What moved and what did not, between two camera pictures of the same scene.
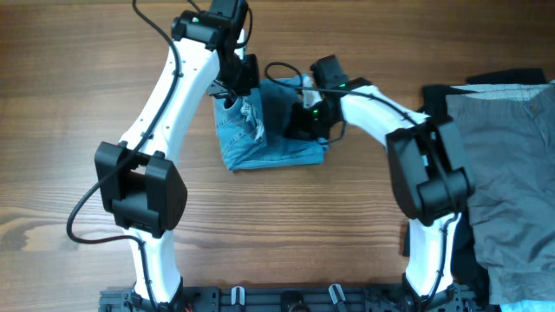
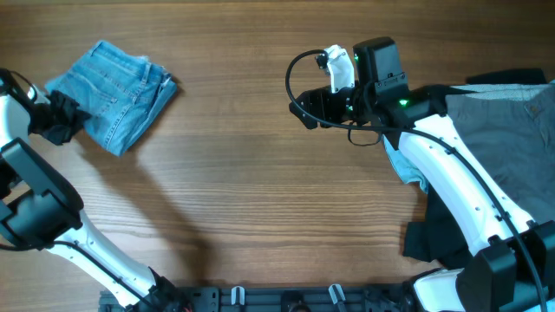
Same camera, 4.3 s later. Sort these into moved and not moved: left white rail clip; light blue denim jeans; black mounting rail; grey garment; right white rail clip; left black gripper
Moved: left black gripper; light blue denim jeans
Not moved: grey garment; left white rail clip; black mounting rail; right white rail clip
